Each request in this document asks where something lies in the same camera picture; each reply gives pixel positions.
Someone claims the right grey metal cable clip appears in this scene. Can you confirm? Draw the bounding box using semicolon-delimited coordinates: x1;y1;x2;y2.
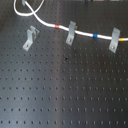
109;28;120;53

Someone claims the left grey metal cable clip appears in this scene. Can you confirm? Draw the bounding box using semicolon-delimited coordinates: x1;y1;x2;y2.
23;26;40;51

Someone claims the grey metal cable clip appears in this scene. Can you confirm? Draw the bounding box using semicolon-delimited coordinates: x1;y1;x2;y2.
66;21;77;45
23;26;40;51
109;28;120;53

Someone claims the middle grey metal cable clip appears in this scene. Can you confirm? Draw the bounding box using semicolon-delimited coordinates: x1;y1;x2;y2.
66;21;77;45

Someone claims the white cable with coloured bands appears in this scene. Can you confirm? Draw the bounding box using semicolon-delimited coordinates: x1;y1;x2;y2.
13;0;128;42

